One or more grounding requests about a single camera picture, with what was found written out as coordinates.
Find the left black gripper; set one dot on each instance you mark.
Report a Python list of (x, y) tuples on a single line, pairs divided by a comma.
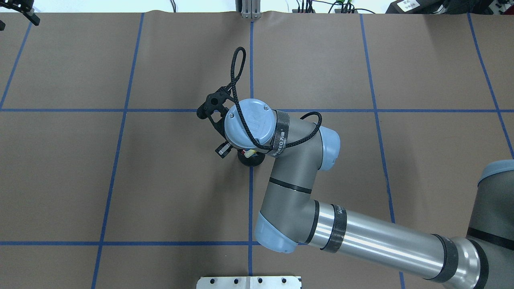
[(27, 14)]

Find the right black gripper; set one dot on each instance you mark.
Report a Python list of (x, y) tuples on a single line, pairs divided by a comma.
[(251, 159)]

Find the black mesh pen cup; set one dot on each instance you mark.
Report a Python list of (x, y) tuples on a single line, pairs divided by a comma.
[(256, 160)]

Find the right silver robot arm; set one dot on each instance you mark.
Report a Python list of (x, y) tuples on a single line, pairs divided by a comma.
[(418, 164)]

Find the yellow highlighter pen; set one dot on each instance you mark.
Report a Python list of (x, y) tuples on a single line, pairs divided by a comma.
[(250, 153)]

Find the left grey usb hub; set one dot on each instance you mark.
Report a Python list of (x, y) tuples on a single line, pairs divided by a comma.
[(304, 7)]

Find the grey usb hub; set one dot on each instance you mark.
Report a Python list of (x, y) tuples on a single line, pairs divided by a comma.
[(346, 7), (304, 7)]

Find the right grey usb hub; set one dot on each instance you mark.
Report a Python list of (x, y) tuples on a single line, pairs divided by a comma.
[(346, 7)]

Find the black labelled box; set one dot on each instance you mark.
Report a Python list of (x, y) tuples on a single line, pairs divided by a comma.
[(417, 7)]

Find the metal base plate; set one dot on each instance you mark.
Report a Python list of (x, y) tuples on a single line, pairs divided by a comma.
[(250, 282)]

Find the aluminium frame post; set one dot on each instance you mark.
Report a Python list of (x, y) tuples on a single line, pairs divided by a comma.
[(249, 9)]

